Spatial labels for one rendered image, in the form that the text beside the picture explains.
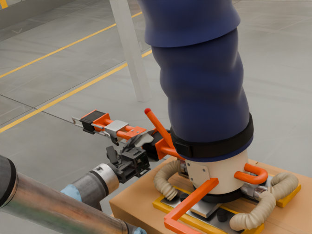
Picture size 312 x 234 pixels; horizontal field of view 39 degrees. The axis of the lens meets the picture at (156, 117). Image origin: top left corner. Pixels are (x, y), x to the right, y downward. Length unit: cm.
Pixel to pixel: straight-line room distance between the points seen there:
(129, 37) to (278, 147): 186
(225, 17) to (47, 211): 58
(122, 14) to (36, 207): 356
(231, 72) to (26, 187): 54
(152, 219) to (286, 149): 226
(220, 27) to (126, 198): 69
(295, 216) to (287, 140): 234
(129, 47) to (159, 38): 345
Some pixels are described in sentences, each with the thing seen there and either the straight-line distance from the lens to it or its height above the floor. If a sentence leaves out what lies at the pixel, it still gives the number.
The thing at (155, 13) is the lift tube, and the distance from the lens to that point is 101.
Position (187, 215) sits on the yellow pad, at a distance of 131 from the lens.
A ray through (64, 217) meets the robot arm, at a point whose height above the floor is 133.
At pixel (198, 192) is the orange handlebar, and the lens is 118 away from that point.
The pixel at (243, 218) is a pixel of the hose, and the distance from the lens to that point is 118.
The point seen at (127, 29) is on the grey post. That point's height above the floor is 79.
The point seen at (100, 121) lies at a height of 121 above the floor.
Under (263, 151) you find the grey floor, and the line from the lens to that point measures 350.
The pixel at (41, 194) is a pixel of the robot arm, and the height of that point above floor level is 142.
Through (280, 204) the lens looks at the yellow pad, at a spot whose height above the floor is 108.
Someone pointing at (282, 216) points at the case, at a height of 107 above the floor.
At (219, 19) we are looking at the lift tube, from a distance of 103.
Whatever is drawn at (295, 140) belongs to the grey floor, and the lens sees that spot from 359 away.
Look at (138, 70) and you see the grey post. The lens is 457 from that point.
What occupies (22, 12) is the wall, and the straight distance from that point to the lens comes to 1097.
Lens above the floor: 191
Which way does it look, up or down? 26 degrees down
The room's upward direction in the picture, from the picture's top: 15 degrees counter-clockwise
